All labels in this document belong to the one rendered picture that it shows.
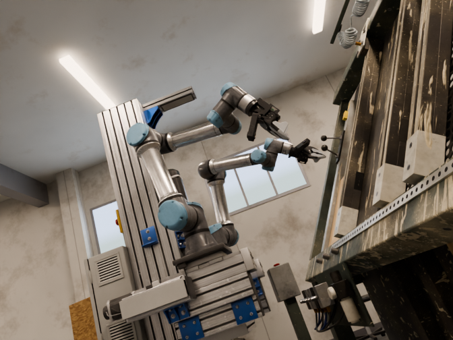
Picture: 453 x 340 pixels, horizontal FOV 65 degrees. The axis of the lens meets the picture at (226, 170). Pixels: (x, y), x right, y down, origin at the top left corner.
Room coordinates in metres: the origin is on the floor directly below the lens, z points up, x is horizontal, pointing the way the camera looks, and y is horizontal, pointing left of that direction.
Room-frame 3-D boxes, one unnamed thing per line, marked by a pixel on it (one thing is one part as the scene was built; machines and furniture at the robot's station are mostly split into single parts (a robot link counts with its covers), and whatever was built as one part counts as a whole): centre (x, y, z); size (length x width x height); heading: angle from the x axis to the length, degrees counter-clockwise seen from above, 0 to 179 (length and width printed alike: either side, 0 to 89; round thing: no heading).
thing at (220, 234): (2.07, 0.19, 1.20); 0.13 x 0.12 x 0.14; 156
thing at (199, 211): (1.56, 0.22, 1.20); 0.13 x 0.12 x 0.14; 164
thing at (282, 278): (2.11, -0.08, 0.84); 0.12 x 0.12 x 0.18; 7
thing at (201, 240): (1.57, 0.22, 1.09); 0.15 x 0.15 x 0.10
